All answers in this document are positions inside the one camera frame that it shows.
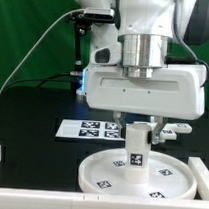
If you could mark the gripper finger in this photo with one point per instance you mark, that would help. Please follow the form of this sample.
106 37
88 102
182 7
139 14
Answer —
119 119
159 122

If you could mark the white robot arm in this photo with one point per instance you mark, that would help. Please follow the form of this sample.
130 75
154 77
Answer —
141 59

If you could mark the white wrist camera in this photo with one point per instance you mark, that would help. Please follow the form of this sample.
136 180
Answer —
108 55

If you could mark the black camera stand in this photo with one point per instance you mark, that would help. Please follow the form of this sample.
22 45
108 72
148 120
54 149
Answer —
82 20

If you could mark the white fence frame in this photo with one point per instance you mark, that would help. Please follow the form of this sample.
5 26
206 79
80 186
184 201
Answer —
33 199

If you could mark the white cross-shaped table base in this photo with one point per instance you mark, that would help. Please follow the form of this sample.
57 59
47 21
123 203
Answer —
170 131

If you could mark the white fiducial marker sheet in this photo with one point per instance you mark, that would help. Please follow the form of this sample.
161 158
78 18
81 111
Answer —
85 129

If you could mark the white round table top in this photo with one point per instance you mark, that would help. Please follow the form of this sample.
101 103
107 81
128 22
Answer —
114 172

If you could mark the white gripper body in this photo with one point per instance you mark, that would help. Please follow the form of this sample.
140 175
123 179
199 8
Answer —
175 91

